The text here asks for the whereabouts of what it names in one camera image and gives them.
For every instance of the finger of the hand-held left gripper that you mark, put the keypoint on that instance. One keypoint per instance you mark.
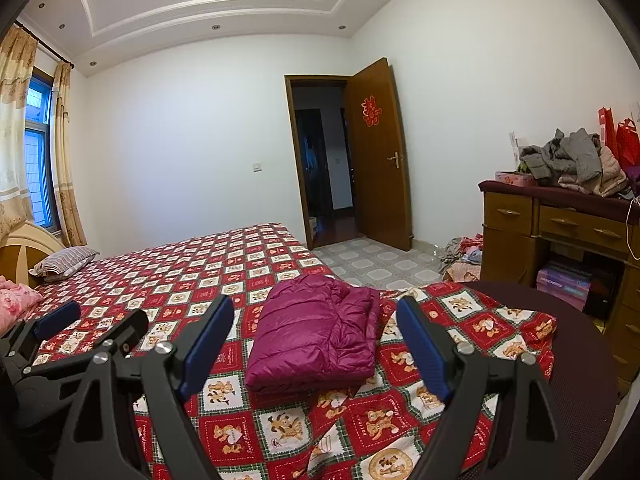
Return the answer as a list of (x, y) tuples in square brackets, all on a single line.
[(127, 332), (57, 317)]

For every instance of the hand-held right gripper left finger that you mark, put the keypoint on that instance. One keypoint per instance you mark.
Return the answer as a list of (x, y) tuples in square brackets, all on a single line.
[(207, 350)]

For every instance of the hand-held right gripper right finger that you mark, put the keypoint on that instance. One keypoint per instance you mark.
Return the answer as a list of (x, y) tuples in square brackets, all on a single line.
[(425, 350)]

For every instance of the magenta puffer jacket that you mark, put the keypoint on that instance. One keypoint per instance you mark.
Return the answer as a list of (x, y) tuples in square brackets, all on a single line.
[(310, 335)]

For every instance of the pile of colourful clothes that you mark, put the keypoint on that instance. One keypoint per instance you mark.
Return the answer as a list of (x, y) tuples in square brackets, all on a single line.
[(462, 260)]

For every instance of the pile of grey clothes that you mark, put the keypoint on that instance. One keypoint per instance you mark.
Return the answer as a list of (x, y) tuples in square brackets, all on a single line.
[(575, 155)]

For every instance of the pink floral quilt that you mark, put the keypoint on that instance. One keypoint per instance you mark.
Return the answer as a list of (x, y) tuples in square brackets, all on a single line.
[(17, 300)]

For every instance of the striped pillow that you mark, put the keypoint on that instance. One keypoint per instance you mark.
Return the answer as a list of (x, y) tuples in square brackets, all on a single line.
[(62, 262)]

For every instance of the wooden headboard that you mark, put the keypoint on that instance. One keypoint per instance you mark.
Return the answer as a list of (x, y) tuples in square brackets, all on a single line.
[(25, 242)]

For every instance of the red checked printed bed sheet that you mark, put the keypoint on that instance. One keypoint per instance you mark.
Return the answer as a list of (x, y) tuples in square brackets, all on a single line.
[(200, 260)]

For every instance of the dark maroon mattress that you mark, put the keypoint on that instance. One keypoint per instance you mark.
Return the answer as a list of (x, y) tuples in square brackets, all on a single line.
[(575, 360)]

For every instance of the wooden desk with drawers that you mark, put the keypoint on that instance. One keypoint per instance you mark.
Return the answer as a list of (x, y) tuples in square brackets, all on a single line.
[(505, 220)]

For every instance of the purple box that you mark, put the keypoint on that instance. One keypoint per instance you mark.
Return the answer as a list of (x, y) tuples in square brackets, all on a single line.
[(562, 282)]

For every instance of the window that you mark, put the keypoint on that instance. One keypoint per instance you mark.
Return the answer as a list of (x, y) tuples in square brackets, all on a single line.
[(37, 160)]

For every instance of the small cardboard box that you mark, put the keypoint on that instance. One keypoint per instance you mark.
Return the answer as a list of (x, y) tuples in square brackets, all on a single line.
[(312, 227)]

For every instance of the brown wooden door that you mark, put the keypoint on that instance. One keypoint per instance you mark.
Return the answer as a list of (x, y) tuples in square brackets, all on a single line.
[(382, 185)]

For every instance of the wide beige floral curtain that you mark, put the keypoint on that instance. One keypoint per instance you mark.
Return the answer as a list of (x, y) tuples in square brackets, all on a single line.
[(15, 135)]

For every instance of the pink patterned box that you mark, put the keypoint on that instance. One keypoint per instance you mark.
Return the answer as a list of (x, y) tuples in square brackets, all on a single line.
[(512, 178)]

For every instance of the red paper door decoration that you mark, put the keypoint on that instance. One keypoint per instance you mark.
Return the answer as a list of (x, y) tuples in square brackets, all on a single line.
[(371, 110)]

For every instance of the dark curtain rod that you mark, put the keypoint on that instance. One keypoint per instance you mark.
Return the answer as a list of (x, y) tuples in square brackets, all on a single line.
[(47, 47)]

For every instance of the tall red gift bag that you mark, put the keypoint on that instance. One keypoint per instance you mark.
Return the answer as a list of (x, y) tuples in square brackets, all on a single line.
[(607, 130)]

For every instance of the wide red gift bag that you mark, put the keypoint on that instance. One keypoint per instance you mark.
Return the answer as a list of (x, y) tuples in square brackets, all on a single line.
[(627, 145)]

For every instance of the brown door frame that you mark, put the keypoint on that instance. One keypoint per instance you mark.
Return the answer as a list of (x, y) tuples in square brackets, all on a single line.
[(298, 160)]

